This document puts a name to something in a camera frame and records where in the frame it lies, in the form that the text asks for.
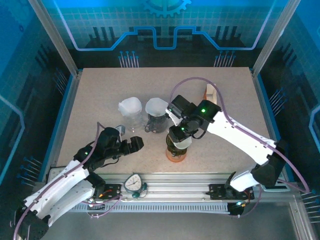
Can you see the clear glass carafe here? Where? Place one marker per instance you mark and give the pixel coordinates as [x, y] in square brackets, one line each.
[133, 123]

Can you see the clear glass dripper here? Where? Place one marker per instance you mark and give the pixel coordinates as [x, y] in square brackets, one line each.
[135, 115]

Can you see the white paper coffee filter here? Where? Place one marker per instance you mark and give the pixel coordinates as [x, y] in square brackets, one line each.
[183, 145]
[156, 106]
[130, 106]

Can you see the smoky grey dripper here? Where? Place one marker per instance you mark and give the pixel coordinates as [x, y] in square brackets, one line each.
[160, 117]

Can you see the dark green glass dripper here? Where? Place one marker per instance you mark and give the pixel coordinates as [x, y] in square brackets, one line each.
[174, 150]

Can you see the orange plastic dripper cup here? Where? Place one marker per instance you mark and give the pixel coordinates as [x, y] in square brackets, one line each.
[176, 158]

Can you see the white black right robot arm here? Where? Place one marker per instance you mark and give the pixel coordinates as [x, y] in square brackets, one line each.
[245, 142]

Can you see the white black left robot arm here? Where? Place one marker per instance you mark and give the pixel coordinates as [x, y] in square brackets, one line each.
[57, 185]

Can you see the teal alarm clock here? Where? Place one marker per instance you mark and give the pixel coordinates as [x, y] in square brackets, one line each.
[133, 185]

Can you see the blue table edge strip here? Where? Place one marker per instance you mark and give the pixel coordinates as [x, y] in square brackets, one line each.
[268, 106]
[59, 117]

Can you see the grey desk calculator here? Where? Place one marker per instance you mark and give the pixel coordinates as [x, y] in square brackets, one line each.
[282, 188]

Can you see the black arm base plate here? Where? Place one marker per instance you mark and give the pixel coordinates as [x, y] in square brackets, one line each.
[112, 190]
[217, 192]

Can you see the aluminium mounting rail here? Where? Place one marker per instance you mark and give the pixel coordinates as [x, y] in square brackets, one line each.
[175, 180]

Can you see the aluminium frame post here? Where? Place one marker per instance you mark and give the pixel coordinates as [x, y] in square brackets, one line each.
[275, 37]
[53, 37]

